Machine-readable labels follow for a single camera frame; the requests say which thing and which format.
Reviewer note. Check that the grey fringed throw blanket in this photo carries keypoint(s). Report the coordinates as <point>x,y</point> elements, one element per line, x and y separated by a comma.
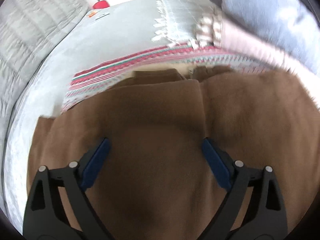
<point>178,19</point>

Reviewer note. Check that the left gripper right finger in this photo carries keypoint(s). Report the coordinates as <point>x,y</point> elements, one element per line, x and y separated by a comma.
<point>253,207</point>

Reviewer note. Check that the brown corduroy fur-collar coat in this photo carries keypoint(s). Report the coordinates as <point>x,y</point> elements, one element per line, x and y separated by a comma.
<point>156,184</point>

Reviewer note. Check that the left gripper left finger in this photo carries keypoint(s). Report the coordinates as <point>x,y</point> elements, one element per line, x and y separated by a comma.
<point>57,206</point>

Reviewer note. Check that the grey quilted headboard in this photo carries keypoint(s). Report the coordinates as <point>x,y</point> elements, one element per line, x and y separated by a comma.
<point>30,30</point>

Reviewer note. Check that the patterned nordic knit blanket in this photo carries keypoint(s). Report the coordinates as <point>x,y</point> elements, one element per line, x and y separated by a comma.
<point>87,83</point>

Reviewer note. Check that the grey bed sheet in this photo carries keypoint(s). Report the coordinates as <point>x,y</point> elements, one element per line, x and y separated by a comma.
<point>126,30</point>

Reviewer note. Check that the red object on bed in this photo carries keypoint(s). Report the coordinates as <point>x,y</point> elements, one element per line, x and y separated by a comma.
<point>101,5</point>

